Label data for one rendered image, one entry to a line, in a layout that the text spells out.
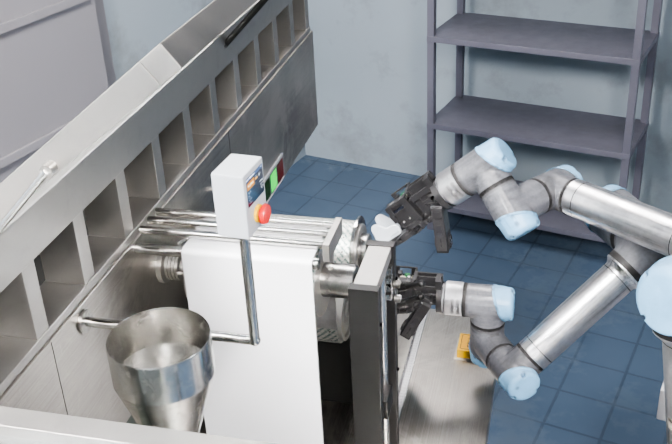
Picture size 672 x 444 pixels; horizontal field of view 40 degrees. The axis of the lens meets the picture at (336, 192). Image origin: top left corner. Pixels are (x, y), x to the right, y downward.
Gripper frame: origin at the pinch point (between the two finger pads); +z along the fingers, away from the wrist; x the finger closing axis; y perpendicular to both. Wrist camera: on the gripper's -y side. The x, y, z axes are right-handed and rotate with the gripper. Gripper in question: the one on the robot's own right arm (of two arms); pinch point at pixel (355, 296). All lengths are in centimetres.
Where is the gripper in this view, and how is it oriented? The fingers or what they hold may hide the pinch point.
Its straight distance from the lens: 211.2
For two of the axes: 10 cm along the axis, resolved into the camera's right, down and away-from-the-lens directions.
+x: -2.3, 4.5, -8.6
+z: -9.7, -0.7, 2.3
